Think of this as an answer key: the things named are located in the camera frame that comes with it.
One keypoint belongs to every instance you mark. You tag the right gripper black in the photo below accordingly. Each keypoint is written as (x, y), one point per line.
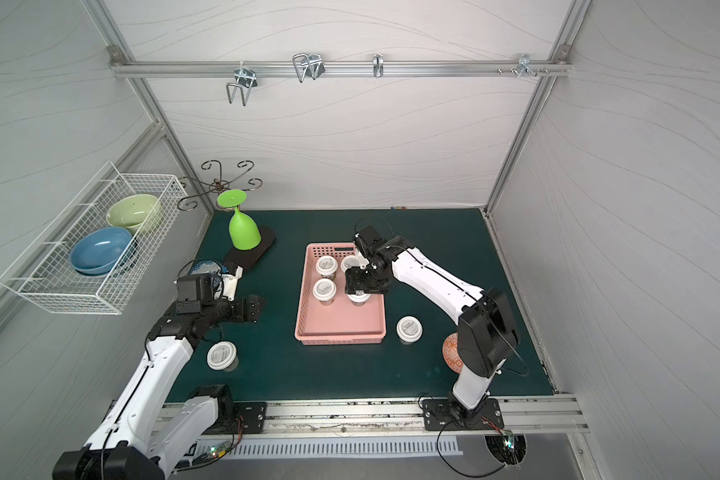
(365, 281)

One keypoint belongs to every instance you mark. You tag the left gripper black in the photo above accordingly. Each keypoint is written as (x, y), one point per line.
(236, 308)

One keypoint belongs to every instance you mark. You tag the green yogurt cup white lid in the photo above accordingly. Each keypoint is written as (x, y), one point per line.
(326, 266)

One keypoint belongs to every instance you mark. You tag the pink plastic basket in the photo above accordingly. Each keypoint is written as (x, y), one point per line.
(340, 323)

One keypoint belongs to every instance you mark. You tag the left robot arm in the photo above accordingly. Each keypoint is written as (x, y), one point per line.
(125, 446)

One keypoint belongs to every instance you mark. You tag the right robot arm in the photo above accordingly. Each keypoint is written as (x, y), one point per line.
(486, 326)

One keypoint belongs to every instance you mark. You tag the dark cup holder stand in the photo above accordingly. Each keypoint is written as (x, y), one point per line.
(234, 257)

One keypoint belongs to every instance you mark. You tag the blue white floral bowl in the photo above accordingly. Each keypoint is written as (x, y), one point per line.
(207, 266)

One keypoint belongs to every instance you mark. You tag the green plastic goblet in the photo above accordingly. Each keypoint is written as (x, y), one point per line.
(243, 230)

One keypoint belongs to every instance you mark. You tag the light green bowl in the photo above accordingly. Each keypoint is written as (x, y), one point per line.
(139, 214)

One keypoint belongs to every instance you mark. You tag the white vent strip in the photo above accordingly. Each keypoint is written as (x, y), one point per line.
(345, 448)

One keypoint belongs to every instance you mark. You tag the small metal hook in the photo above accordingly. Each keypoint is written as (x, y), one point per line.
(378, 65)

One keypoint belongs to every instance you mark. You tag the metal double hook middle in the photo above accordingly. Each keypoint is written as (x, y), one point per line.
(308, 65)

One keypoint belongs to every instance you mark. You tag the metal double hook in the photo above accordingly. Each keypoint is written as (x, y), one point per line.
(244, 81)
(308, 65)

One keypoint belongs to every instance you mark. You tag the metal double hook left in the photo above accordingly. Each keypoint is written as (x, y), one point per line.
(244, 81)

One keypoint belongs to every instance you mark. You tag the metal hook right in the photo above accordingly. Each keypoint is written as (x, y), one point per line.
(523, 68)

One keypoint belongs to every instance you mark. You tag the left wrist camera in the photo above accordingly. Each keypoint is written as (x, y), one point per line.
(229, 282)

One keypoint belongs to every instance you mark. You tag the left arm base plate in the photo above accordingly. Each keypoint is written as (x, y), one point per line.
(254, 414)

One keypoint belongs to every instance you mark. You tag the cable bundle left base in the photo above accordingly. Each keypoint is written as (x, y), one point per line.
(215, 452)

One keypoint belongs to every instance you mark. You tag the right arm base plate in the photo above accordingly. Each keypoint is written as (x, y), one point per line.
(448, 414)

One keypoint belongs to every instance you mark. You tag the white wire wall basket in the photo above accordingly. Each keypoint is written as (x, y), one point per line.
(43, 275)

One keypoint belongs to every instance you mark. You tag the aluminium front rail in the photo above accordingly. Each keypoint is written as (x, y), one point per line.
(405, 416)

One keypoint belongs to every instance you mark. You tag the aluminium rail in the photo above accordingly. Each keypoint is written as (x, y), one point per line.
(558, 66)
(405, 416)

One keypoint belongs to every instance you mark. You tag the aluminium top rail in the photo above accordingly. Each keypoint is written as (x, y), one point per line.
(558, 66)

